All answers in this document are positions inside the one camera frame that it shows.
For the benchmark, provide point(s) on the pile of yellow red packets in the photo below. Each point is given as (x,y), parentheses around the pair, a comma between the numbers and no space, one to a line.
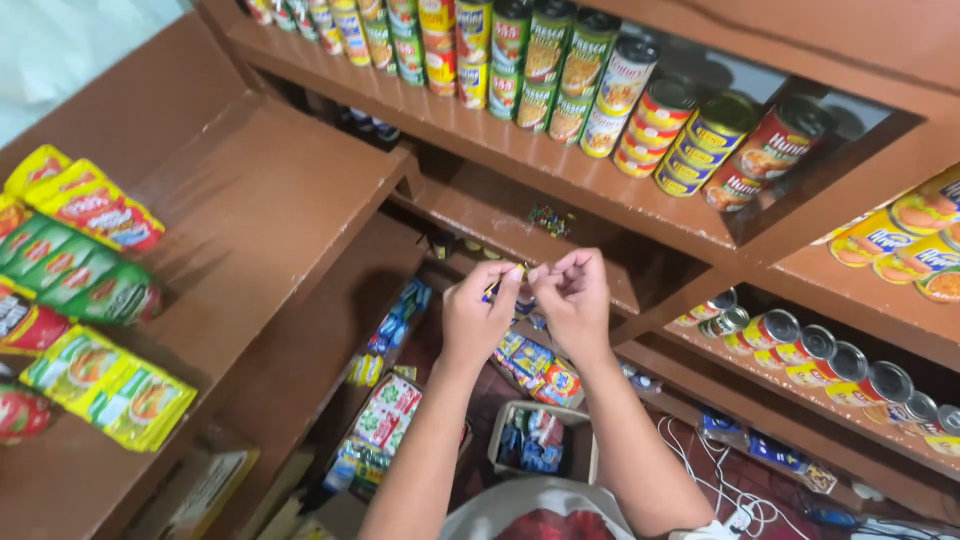
(90,202)

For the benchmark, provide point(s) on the person's left hand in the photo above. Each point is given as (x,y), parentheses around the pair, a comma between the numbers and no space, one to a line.
(472,315)

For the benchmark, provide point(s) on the white power plug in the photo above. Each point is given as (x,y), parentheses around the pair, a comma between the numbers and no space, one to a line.
(739,519)

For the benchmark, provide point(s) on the brown cardboard carton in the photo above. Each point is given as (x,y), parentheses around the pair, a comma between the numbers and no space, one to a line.
(199,487)

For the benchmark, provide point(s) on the small blue yellow sachet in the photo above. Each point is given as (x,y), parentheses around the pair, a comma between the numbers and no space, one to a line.
(495,288)

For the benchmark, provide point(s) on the strip of yellow sachets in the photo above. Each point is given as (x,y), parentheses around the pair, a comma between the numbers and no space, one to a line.
(364,370)

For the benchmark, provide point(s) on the box of red green packets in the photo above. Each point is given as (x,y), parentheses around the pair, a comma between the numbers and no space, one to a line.
(382,427)

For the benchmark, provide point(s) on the pile of yellow green packets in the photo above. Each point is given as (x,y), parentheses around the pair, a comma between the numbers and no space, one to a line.
(112,386)

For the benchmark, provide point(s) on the pile of green seasoning packets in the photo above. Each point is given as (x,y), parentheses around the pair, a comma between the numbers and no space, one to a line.
(82,281)

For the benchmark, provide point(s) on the cardboard box of blue sachets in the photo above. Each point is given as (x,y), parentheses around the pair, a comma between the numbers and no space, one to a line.
(536,442)

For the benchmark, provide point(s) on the row of stacked food cans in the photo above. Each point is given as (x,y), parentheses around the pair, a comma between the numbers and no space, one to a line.
(570,67)

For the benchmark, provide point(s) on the pile of colourful sachets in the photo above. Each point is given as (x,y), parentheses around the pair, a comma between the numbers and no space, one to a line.
(536,367)

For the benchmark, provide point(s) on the person's white red shirt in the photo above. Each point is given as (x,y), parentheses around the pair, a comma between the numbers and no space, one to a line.
(540,514)

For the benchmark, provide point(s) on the row of red yellow cans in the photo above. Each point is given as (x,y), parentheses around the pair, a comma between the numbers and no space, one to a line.
(817,360)

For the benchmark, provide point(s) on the person's right hand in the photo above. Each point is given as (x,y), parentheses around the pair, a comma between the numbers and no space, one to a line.
(577,315)

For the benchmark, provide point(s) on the red round packet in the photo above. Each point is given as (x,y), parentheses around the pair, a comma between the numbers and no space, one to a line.
(21,412)

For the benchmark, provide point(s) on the strip of blue sachets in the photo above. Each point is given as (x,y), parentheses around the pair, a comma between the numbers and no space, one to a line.
(397,319)

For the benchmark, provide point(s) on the heap of colourful pins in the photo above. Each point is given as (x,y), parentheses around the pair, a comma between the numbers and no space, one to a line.
(551,220)

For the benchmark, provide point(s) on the brown wooden shelf unit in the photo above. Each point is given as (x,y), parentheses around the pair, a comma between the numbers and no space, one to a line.
(300,210)

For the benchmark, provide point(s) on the blue packets in plastic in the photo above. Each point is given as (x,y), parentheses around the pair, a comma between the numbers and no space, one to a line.
(772,450)

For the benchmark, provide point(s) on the group of yellow sausage cans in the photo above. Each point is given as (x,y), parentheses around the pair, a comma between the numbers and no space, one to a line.
(907,240)

